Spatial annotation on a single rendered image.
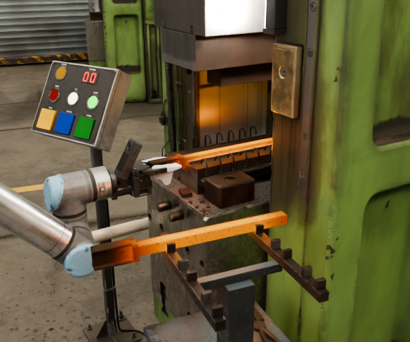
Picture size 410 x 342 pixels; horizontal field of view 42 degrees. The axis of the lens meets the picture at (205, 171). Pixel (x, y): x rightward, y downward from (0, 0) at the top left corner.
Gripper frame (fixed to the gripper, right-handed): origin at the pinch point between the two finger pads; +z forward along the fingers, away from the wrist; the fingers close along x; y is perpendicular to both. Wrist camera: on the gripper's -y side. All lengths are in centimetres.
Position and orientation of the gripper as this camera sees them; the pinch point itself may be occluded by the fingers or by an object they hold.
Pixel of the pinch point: (172, 161)
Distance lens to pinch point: 155.5
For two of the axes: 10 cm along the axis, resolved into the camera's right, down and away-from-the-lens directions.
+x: 5.0, 3.1, -8.1
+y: 0.1, 9.3, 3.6
